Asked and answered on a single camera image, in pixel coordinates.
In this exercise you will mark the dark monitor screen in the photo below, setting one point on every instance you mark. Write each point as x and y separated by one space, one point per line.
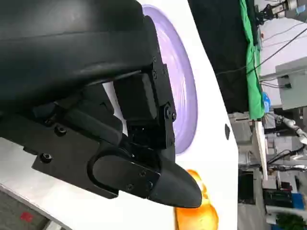
246 188

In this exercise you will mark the orange and white bread roll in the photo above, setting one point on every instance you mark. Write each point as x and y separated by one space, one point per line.
194 218

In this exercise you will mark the grey equipment box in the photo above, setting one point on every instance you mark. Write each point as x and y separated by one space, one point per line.
293 91

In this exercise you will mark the green cloth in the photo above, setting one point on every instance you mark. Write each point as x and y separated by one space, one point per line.
254 95

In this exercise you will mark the lilac plate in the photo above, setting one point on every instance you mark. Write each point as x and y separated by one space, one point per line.
178 72

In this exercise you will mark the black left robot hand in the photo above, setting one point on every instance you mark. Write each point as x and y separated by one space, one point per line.
72 60

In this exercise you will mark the black table grommet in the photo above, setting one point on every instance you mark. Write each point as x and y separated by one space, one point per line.
227 131

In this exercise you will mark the black backdrop cloth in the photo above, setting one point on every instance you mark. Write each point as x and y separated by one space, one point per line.
220 48

